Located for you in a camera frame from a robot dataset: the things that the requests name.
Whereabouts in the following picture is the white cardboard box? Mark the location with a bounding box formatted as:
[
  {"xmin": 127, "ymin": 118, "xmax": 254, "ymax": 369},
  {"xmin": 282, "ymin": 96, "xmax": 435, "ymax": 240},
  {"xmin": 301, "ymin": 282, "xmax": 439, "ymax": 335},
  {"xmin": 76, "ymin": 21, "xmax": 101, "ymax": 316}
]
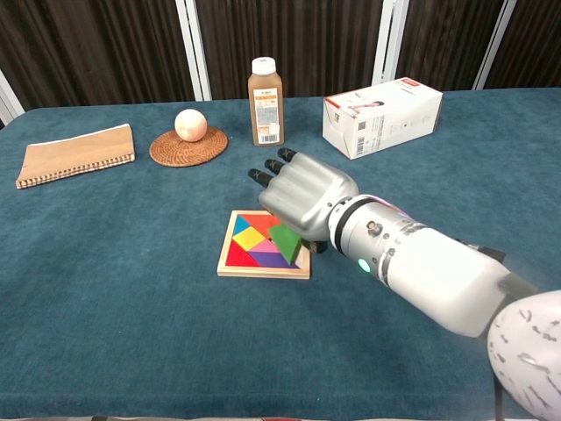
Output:
[{"xmin": 322, "ymin": 77, "xmax": 444, "ymax": 161}]

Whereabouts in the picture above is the purple parallelogram tangram piece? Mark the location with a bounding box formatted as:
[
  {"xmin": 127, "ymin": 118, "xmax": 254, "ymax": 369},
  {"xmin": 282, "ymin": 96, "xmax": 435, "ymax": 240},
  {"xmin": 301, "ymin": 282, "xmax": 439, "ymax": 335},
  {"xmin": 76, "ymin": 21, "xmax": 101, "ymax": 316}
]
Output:
[{"xmin": 248, "ymin": 252, "xmax": 302, "ymax": 269}]

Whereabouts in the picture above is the dark slatted screen panel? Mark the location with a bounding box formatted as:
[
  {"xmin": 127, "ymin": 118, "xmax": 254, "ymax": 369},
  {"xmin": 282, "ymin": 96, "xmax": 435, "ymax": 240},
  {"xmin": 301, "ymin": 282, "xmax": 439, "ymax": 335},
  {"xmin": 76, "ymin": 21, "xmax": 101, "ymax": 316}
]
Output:
[
  {"xmin": 484, "ymin": 0, "xmax": 561, "ymax": 91},
  {"xmin": 0, "ymin": 0, "xmax": 196, "ymax": 113},
  {"xmin": 395, "ymin": 0, "xmax": 509, "ymax": 91},
  {"xmin": 195, "ymin": 0, "xmax": 387, "ymax": 102}
]

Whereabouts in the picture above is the brown drink bottle white cap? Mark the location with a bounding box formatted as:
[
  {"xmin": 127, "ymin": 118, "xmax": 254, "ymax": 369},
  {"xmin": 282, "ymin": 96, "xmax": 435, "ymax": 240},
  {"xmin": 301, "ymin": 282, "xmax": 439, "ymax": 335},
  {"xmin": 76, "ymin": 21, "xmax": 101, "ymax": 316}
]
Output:
[{"xmin": 247, "ymin": 57, "xmax": 286, "ymax": 147}]

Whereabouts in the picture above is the white screen frame post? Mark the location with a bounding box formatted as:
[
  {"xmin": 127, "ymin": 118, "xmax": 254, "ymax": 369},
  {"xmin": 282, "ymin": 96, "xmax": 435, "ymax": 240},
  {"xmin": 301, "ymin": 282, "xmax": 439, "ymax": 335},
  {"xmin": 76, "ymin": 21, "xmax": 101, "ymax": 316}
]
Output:
[
  {"xmin": 0, "ymin": 68, "xmax": 26, "ymax": 128},
  {"xmin": 472, "ymin": 0, "xmax": 519, "ymax": 91},
  {"xmin": 174, "ymin": 0, "xmax": 204, "ymax": 103},
  {"xmin": 384, "ymin": 0, "xmax": 411, "ymax": 85},
  {"xmin": 186, "ymin": 0, "xmax": 213, "ymax": 102},
  {"xmin": 371, "ymin": 0, "xmax": 398, "ymax": 87}
]

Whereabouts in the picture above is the yellow square tangram piece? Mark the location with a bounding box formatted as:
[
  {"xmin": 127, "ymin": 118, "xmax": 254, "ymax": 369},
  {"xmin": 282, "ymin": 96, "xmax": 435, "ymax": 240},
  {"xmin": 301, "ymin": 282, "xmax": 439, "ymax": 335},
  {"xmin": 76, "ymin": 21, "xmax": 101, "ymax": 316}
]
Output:
[{"xmin": 231, "ymin": 226, "xmax": 271, "ymax": 253}]

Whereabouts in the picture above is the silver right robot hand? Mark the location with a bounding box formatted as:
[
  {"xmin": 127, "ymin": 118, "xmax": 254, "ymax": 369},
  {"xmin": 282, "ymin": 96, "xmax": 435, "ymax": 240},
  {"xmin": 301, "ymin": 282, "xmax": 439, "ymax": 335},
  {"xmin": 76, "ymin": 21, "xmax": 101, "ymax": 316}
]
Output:
[{"xmin": 247, "ymin": 146, "xmax": 361, "ymax": 255}]

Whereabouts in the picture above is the round woven rattan coaster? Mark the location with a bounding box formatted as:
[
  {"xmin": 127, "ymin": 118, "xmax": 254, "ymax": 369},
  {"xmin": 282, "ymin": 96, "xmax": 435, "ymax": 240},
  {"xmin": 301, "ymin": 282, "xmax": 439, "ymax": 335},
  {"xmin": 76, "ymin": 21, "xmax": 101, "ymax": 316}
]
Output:
[{"xmin": 148, "ymin": 125, "xmax": 230, "ymax": 168}]

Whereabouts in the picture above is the red triangle tangram piece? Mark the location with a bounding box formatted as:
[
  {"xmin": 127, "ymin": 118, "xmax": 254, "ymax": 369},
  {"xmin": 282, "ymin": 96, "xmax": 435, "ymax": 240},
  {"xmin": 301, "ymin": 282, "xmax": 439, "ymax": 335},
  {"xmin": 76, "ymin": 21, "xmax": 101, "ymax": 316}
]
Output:
[{"xmin": 225, "ymin": 241, "xmax": 263, "ymax": 268}]

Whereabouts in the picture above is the pale wooden ball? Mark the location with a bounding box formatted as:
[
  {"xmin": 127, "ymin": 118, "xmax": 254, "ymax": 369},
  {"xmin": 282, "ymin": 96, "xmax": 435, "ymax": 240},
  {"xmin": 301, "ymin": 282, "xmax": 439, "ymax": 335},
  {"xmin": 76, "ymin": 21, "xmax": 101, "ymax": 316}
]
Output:
[{"xmin": 174, "ymin": 108, "xmax": 208, "ymax": 143}]

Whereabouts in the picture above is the wooden tangram tray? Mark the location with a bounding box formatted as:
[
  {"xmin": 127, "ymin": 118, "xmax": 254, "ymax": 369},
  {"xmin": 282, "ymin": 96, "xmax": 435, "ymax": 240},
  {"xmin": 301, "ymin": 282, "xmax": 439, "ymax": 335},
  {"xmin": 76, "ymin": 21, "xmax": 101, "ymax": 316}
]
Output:
[{"xmin": 217, "ymin": 210, "xmax": 313, "ymax": 281}]

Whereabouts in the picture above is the green triangle tangram piece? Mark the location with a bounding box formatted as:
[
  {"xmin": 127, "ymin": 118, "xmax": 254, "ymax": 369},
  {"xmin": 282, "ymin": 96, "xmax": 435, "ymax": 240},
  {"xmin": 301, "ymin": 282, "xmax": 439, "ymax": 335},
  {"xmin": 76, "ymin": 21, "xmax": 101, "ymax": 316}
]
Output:
[{"xmin": 267, "ymin": 223, "xmax": 304, "ymax": 267}]

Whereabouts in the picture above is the orange triangle tangram piece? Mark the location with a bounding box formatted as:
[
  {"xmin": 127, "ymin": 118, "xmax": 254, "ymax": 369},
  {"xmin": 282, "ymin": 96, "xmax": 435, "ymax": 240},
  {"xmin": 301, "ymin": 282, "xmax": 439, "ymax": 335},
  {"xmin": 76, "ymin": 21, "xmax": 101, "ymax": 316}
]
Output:
[{"xmin": 238, "ymin": 212, "xmax": 282, "ymax": 234}]

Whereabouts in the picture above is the brown spiral notebook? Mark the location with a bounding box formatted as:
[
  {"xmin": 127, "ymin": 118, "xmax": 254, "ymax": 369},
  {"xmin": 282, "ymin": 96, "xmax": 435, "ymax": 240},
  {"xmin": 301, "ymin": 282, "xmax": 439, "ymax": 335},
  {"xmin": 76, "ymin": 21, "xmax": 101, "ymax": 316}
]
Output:
[{"xmin": 15, "ymin": 123, "xmax": 137, "ymax": 190}]

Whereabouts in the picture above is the pink triangle tangram piece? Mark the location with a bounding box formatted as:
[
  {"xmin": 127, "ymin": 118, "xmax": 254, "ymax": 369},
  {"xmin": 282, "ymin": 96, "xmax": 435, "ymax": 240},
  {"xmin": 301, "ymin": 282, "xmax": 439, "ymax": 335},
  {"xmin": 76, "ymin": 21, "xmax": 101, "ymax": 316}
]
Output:
[{"xmin": 248, "ymin": 239, "xmax": 281, "ymax": 254}]

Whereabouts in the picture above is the teal tablecloth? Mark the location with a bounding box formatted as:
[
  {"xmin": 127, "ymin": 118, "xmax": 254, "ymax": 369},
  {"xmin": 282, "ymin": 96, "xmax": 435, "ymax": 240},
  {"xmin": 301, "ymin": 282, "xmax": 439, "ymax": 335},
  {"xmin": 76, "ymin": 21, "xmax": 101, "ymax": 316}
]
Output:
[{"xmin": 0, "ymin": 87, "xmax": 561, "ymax": 420}]

